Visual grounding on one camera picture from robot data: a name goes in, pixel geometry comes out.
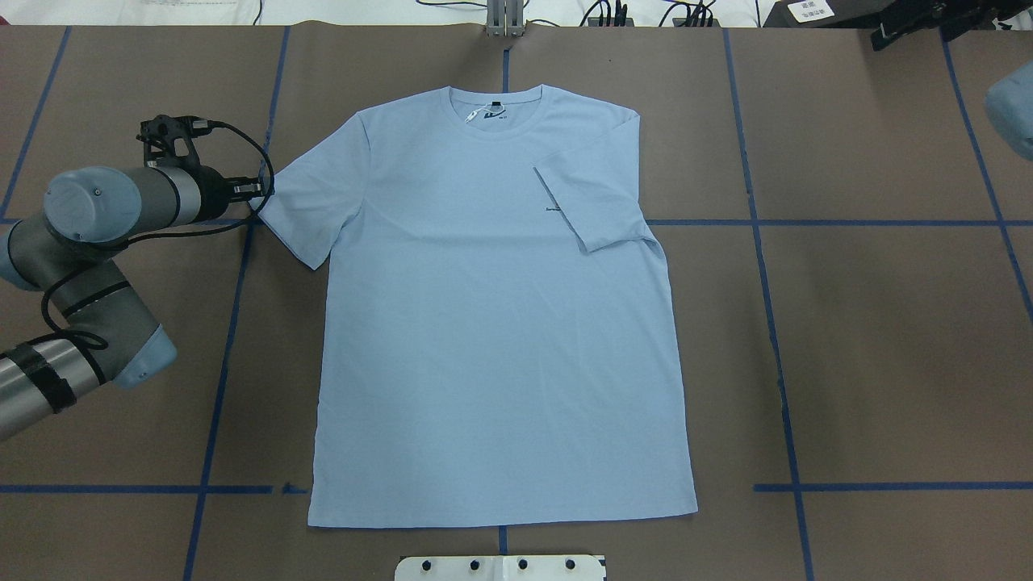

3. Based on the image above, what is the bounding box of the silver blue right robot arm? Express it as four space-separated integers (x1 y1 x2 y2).
984 61 1032 161

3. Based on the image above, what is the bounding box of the light blue t-shirt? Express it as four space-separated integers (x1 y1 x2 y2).
261 85 698 529

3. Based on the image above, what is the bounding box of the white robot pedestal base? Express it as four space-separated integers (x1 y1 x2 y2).
394 554 608 580

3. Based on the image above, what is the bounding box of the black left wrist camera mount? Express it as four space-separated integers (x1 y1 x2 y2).
136 115 215 170

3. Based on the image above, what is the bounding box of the black camera stand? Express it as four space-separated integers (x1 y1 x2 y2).
760 1 1032 52

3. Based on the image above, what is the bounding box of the upper usb hub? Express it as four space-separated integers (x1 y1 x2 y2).
578 1 634 28

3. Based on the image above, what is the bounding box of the usb hub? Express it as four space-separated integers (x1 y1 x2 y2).
578 1 634 28
658 1 720 28

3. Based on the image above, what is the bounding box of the aluminium frame post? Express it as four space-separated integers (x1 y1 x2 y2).
484 0 526 38

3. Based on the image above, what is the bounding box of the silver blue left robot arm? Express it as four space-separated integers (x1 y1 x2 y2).
1 165 270 439

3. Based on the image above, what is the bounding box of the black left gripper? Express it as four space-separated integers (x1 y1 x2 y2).
200 170 267 220

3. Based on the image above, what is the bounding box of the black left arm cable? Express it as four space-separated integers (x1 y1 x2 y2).
40 119 277 351

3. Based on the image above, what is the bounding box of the lower usb hub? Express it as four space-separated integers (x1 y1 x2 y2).
658 1 720 28

